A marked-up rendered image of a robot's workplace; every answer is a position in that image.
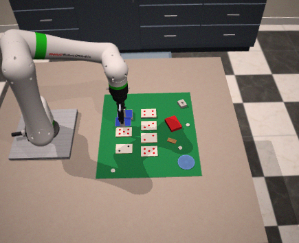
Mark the white playing card with black pips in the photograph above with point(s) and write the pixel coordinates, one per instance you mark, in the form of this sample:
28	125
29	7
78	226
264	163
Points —
124	148

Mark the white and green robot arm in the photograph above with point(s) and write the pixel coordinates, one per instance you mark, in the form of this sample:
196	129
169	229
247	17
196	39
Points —
19	70

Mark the white playing card with red pips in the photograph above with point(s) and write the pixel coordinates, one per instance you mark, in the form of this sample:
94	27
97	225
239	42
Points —
148	151
148	112
124	132
148	125
148	137

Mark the blue card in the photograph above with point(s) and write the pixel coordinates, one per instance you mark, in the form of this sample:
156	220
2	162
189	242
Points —
129	113
126	119

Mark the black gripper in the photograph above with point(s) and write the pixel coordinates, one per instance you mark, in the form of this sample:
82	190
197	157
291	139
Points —
121	112

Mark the green cloth mat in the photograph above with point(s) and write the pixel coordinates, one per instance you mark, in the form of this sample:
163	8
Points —
132	165

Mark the blue round disc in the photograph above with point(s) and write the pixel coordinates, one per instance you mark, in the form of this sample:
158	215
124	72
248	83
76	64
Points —
186	162

